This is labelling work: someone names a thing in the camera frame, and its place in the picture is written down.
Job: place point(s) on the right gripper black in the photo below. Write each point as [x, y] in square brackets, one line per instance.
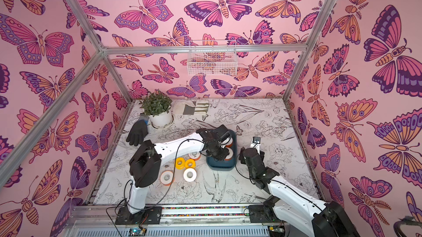
[250, 153]

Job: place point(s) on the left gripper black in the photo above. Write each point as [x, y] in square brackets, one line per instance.
[226, 152]

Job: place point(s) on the teal plastic storage box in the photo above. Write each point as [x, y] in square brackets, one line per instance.
[224, 165]

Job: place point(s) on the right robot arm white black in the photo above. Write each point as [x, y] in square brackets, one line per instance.
[313, 217]

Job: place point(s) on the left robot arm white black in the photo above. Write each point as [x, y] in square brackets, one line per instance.
[148, 159]

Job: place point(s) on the yellow tape roll right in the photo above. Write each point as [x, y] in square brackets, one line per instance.
[190, 163]

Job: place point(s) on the yellow tape roll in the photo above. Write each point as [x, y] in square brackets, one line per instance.
[180, 163]
[190, 163]

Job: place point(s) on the yellow tape roll left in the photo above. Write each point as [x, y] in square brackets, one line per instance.
[180, 163]

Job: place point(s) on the white tape roll front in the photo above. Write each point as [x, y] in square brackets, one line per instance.
[190, 175]

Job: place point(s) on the orange rim white tape roll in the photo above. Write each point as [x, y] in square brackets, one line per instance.
[167, 178]

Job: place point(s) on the folded green white cloth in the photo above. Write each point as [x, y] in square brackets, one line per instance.
[191, 108]

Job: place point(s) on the potted green plant white pot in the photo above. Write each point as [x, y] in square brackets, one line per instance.
[157, 107]

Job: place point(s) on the black work glove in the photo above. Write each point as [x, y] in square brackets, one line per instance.
[138, 131]

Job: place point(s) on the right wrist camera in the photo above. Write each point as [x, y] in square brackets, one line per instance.
[256, 142]

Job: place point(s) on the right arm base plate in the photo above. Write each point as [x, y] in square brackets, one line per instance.
[262, 214]

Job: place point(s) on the aluminium front rail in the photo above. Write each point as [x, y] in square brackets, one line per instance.
[225, 220]

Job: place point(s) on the white wire basket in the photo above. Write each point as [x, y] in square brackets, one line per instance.
[212, 57]

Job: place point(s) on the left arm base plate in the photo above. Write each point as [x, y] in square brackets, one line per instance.
[146, 217]

